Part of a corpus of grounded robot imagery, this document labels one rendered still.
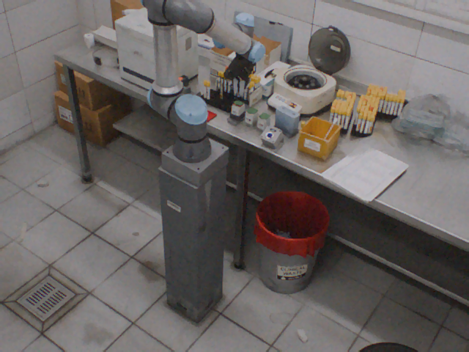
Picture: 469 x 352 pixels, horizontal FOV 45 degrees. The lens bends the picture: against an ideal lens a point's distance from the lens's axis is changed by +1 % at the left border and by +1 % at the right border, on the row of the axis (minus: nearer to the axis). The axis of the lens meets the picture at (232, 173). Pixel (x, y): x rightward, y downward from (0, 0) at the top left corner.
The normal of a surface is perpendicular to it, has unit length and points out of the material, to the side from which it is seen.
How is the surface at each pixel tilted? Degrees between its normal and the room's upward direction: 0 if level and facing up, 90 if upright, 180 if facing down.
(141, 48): 90
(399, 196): 0
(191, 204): 90
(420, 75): 90
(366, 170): 1
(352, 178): 1
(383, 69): 90
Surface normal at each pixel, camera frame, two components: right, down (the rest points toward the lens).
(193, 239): -0.59, 0.51
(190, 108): 0.12, -0.66
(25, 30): 0.81, 0.40
